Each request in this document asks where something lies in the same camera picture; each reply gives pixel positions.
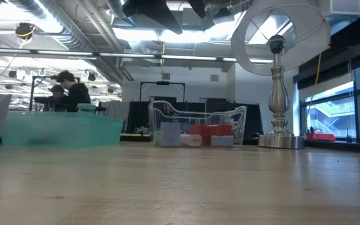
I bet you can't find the person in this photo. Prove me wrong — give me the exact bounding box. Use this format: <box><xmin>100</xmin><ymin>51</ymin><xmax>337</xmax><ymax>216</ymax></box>
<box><xmin>56</xmin><ymin>70</ymin><xmax>92</xmax><ymax>113</ymax></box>
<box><xmin>34</xmin><ymin>84</ymin><xmax>70</xmax><ymax>113</ymax></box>

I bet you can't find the ceiling light bar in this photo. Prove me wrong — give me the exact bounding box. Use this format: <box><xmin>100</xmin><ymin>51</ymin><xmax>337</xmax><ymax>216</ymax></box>
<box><xmin>0</xmin><ymin>46</ymin><xmax>274</xmax><ymax>65</ymax></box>

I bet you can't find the teal translucent plastic bin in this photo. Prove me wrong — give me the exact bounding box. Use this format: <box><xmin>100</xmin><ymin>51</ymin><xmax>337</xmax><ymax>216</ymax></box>
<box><xmin>1</xmin><ymin>111</ymin><xmax>124</xmax><ymax>148</ymax></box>

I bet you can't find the lavender wall charger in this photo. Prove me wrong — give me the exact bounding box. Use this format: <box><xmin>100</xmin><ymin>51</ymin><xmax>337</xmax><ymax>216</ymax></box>
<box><xmin>211</xmin><ymin>135</ymin><xmax>234</xmax><ymax>148</ymax></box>
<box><xmin>160</xmin><ymin>122</ymin><xmax>182</xmax><ymax>147</ymax></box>

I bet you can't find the red wall charger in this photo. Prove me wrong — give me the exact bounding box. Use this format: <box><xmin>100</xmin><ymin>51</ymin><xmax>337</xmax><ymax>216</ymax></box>
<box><xmin>216</xmin><ymin>124</ymin><xmax>233</xmax><ymax>137</ymax></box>
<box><xmin>203</xmin><ymin>125</ymin><xmax>218</xmax><ymax>146</ymax></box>

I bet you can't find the yellow hanging cable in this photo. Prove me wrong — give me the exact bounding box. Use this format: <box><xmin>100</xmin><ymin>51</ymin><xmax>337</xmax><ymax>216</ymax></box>
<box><xmin>314</xmin><ymin>52</ymin><xmax>322</xmax><ymax>86</ymax></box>

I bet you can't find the mint capped hourglass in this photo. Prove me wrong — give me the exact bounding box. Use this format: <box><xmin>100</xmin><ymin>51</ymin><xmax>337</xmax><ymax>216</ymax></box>
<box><xmin>77</xmin><ymin>103</ymin><xmax>97</xmax><ymax>113</ymax></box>

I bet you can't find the ceiling device with yellow cable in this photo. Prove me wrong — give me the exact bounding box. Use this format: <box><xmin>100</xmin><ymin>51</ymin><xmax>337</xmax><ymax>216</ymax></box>
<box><xmin>13</xmin><ymin>21</ymin><xmax>37</xmax><ymax>40</ymax></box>

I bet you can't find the table lamp with white shade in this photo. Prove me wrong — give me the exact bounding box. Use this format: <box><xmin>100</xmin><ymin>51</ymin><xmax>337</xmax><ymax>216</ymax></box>
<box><xmin>231</xmin><ymin>0</ymin><xmax>331</xmax><ymax>150</ymax></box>

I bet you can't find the red toolbox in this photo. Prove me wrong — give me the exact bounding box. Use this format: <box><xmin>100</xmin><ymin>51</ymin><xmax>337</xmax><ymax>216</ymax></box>
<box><xmin>306</xmin><ymin>132</ymin><xmax>336</xmax><ymax>142</ymax></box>

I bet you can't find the black rig frame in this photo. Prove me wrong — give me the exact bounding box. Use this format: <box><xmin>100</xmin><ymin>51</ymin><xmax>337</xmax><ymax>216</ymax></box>
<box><xmin>29</xmin><ymin>74</ymin><xmax>59</xmax><ymax>112</ymax></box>
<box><xmin>139</xmin><ymin>80</ymin><xmax>186</xmax><ymax>103</ymax></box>

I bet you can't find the white ceiling box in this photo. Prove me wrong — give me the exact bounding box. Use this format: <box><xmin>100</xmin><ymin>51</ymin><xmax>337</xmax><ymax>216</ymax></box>
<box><xmin>329</xmin><ymin>0</ymin><xmax>360</xmax><ymax>17</ymax></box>

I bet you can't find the clear plastic bin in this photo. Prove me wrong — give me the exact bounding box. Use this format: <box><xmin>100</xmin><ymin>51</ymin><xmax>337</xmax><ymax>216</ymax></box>
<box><xmin>147</xmin><ymin>100</ymin><xmax>248</xmax><ymax>148</ymax></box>

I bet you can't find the grey cloth cover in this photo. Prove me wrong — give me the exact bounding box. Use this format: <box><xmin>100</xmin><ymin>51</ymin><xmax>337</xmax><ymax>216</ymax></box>
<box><xmin>103</xmin><ymin>100</ymin><xmax>131</xmax><ymax>126</ymax></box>

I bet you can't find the black partition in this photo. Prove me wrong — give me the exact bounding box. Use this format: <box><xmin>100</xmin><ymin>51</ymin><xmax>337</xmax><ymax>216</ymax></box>
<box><xmin>126</xmin><ymin>99</ymin><xmax>264</xmax><ymax>141</ymax></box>

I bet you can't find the silver ventilation duct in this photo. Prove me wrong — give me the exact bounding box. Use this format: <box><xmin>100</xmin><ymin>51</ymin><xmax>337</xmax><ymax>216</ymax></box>
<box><xmin>7</xmin><ymin>0</ymin><xmax>93</xmax><ymax>51</ymax></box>

